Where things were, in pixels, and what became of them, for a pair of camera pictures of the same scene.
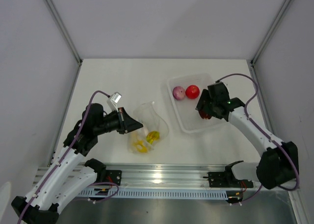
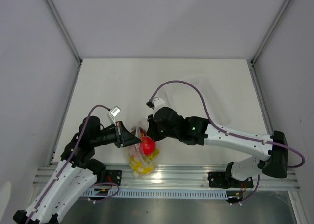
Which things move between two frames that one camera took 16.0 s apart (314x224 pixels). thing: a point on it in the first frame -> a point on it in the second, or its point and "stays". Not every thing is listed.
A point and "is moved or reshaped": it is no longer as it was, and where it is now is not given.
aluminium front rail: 151,175 stays
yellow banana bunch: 138,144 -> 144,165
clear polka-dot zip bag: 155,127 is moved or reshaped
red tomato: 192,91 -> 148,145
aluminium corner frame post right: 272,27 stays
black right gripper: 205,97 -> 152,131
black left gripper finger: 125,123 -> 123,137
